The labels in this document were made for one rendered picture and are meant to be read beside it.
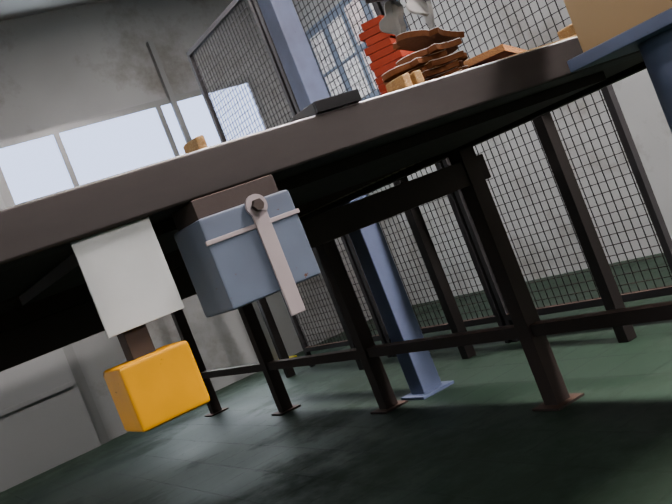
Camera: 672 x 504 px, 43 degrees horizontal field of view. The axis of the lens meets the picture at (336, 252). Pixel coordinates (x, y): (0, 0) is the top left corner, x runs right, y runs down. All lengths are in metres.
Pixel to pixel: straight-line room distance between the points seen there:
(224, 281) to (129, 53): 5.82
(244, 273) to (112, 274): 0.16
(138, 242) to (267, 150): 0.21
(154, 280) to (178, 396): 0.14
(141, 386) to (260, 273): 0.20
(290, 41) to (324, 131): 2.43
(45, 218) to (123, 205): 0.09
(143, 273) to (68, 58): 5.68
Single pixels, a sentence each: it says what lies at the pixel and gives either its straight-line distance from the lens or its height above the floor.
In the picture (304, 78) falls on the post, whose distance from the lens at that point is 3.58.
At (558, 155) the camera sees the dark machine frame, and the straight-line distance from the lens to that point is 3.23.
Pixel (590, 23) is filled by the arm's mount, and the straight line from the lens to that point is 1.41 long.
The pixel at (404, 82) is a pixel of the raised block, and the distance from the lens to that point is 1.49.
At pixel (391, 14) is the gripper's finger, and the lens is 1.72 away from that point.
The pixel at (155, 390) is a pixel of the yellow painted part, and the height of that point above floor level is 0.66.
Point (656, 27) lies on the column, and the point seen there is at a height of 0.85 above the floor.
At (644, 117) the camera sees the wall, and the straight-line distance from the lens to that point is 4.89.
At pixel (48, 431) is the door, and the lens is 6.15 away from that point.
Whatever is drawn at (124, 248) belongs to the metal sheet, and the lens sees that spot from 1.06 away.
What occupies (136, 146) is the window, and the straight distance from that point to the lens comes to 6.59.
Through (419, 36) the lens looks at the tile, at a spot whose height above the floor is 1.03.
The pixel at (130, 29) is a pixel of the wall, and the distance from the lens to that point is 6.92.
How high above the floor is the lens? 0.75
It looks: 1 degrees down
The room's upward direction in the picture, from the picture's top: 21 degrees counter-clockwise
